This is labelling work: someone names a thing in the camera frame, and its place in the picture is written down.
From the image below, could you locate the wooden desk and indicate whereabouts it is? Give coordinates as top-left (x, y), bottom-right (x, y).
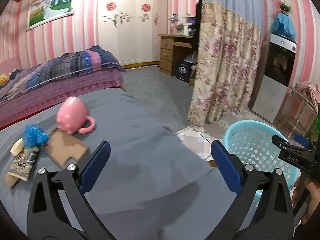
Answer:
top-left (159, 34), bottom-right (194, 76)

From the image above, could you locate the black box under desk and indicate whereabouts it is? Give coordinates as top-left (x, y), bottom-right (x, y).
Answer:
top-left (175, 61), bottom-right (195, 82)

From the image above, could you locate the desk lamp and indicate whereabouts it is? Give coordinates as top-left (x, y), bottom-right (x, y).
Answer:
top-left (168, 13), bottom-right (178, 35)

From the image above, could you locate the pink cloth on rack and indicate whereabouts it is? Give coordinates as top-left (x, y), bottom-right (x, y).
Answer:
top-left (296, 81), bottom-right (320, 110)

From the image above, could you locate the blue cloth on dispenser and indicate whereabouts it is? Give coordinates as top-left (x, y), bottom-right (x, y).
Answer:
top-left (272, 13), bottom-right (297, 41)

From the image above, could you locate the yellow plush duck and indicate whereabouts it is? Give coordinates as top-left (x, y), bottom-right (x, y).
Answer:
top-left (0, 74), bottom-right (9, 86)

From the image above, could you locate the pink pig mug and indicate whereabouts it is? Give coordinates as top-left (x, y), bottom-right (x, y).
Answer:
top-left (56, 97), bottom-right (96, 135)

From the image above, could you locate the black white water dispenser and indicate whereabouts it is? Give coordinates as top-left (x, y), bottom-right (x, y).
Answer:
top-left (252, 33), bottom-right (297, 123)

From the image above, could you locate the floral curtain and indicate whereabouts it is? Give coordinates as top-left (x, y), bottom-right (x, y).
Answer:
top-left (188, 1), bottom-right (261, 126)

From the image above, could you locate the small potted plant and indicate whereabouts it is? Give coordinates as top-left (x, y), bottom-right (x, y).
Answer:
top-left (278, 1), bottom-right (292, 16)

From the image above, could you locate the framed wedding picture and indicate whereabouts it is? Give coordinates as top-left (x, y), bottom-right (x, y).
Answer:
top-left (27, 0), bottom-right (74, 31)

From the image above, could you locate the blue plastic waste basket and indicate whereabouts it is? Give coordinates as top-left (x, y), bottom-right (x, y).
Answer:
top-left (223, 119), bottom-right (301, 205)

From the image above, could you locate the bed with plaid quilt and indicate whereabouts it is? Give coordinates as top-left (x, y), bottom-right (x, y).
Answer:
top-left (1, 46), bottom-right (125, 129)

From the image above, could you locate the pink headboard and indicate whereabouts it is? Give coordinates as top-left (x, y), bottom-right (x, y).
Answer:
top-left (0, 57), bottom-right (22, 76)

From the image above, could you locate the blue plastic bag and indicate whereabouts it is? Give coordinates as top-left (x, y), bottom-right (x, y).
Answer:
top-left (23, 125), bottom-right (50, 147)

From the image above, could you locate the white wardrobe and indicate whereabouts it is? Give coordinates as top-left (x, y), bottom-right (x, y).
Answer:
top-left (98, 0), bottom-right (167, 66)

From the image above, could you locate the grey blue table cloth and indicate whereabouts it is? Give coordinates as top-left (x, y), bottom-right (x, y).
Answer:
top-left (0, 87), bottom-right (261, 240)

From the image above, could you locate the metal wire rack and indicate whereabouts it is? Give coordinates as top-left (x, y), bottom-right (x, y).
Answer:
top-left (273, 86), bottom-right (317, 138)

